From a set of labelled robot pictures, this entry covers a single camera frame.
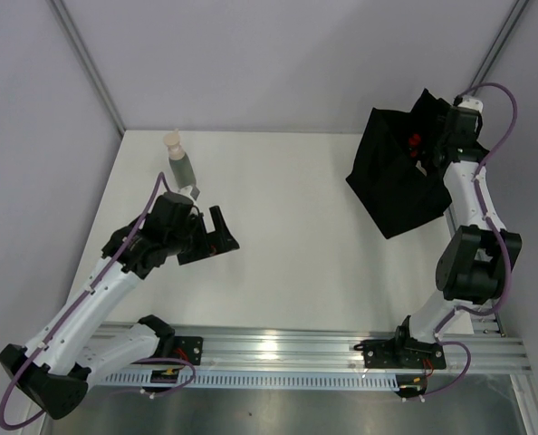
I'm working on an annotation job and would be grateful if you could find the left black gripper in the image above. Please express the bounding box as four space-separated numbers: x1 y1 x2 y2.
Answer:
166 206 238 265

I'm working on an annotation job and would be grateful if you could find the small red bottle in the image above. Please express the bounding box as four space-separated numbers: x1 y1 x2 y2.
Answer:
408 142 424 160

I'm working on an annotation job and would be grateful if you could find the grey bottle beige pump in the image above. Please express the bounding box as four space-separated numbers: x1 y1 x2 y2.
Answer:
163 130 197 189

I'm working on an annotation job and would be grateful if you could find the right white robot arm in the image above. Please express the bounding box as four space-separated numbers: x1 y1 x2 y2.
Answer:
391 96 522 367

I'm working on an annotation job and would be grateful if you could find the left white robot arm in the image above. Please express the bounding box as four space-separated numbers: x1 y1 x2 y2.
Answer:
0 191 240 430

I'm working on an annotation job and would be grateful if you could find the black canvas bag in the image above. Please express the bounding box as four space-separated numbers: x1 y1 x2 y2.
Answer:
346 90 455 239

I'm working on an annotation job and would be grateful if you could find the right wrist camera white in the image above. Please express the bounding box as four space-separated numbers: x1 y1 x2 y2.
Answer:
454 94 484 113

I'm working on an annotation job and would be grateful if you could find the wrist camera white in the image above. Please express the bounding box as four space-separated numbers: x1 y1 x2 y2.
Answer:
177 185 200 203
454 94 484 113

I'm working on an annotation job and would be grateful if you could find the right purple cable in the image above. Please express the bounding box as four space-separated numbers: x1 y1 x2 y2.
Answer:
386 82 522 400

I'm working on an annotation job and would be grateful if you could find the purple cable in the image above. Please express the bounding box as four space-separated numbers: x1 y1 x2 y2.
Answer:
0 171 197 430
386 82 522 400

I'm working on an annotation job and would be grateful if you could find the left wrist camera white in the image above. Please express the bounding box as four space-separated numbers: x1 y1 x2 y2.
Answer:
177 185 200 203

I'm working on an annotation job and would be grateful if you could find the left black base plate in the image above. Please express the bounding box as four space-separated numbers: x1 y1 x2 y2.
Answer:
172 336 204 366

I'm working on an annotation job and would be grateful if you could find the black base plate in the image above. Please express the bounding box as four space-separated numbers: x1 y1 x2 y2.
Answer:
172 336 204 366
353 338 447 370

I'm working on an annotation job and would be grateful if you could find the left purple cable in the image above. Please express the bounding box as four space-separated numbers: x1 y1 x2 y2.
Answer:
0 171 197 430

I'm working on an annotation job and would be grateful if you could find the slotted cable duct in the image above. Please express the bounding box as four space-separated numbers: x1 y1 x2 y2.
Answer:
100 369 399 392

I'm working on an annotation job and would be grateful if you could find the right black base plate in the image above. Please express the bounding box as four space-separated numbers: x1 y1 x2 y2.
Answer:
353 338 447 370

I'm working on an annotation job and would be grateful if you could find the aluminium mounting rail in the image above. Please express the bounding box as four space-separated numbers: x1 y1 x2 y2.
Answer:
82 320 533 375

